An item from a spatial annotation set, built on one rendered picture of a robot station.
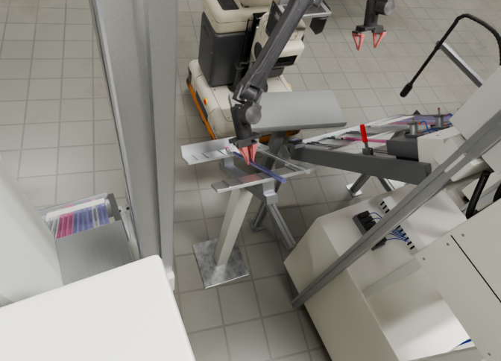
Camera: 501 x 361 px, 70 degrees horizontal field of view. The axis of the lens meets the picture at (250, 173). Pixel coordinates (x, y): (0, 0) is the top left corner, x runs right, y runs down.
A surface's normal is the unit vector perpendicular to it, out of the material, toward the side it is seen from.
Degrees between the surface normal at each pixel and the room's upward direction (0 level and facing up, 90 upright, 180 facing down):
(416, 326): 0
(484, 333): 90
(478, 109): 90
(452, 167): 90
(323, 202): 0
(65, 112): 0
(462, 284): 90
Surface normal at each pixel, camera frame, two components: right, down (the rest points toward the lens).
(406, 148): -0.89, 0.26
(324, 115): 0.18, -0.54
